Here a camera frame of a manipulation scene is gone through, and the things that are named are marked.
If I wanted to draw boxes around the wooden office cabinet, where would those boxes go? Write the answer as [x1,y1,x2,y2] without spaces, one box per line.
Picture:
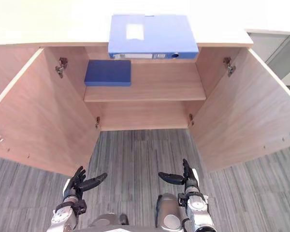
[0,14,254,132]

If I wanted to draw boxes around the silver robot leg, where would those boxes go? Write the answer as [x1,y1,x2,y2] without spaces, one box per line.
[155,192,187,232]
[88,212,130,229]

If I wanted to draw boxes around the blue box file folder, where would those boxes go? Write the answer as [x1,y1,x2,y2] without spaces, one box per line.
[107,14,200,60]

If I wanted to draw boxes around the wooden cabinet door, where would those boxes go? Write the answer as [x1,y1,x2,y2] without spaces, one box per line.
[0,47,102,177]
[188,47,290,174]

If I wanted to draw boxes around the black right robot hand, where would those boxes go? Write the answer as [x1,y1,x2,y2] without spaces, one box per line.
[158,158,199,190]

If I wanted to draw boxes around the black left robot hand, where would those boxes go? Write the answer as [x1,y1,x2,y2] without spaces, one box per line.
[63,166,108,197]

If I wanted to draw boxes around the wooden right cabinet door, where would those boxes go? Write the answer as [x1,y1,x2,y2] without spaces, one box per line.
[188,47,290,174]

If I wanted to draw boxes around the silver robot left leg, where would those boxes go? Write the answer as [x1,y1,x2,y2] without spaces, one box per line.
[88,212,130,229]

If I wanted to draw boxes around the silver robot right leg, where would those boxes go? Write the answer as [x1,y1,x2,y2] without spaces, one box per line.
[155,192,187,232]

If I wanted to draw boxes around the wooden cabinet shelf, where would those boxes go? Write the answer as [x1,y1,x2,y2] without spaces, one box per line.
[83,58,207,103]

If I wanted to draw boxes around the wooden left cabinet door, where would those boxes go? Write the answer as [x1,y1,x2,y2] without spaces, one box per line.
[0,47,102,177]

